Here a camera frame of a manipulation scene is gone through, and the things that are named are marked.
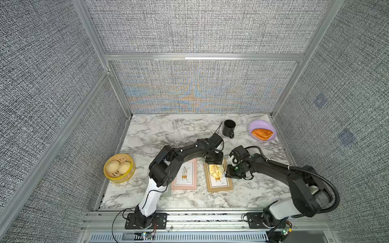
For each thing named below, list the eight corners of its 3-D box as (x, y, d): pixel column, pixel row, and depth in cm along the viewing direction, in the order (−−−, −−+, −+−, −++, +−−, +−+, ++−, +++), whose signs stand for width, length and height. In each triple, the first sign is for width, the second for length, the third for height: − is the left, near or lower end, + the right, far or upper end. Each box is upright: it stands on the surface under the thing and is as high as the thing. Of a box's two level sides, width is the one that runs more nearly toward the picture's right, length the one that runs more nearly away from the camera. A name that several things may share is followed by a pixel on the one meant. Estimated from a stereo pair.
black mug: (223, 139, 107) (225, 131, 100) (221, 127, 113) (223, 119, 106) (234, 139, 107) (237, 131, 100) (232, 127, 113) (234, 119, 106)
